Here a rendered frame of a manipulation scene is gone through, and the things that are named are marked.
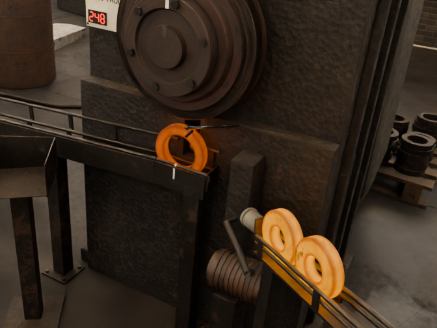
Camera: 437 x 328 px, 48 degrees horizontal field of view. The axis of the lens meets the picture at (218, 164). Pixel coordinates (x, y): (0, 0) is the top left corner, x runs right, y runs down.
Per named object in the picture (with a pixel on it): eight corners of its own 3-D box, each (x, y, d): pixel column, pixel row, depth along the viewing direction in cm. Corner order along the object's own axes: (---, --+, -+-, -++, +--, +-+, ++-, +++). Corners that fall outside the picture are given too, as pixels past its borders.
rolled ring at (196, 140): (205, 134, 154) (211, 130, 156) (155, 119, 160) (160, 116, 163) (201, 185, 162) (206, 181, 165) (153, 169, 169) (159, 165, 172)
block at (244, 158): (237, 209, 169) (244, 146, 158) (258, 217, 166) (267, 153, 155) (222, 224, 161) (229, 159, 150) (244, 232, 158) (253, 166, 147)
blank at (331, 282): (307, 223, 124) (296, 226, 122) (350, 254, 111) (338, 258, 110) (301, 275, 130) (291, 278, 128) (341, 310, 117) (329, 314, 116)
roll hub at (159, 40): (133, 81, 152) (134, -15, 139) (214, 102, 141) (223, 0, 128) (122, 85, 147) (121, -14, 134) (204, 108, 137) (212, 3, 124)
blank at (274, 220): (273, 198, 136) (263, 200, 135) (307, 223, 124) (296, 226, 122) (269, 246, 142) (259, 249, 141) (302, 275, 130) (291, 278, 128)
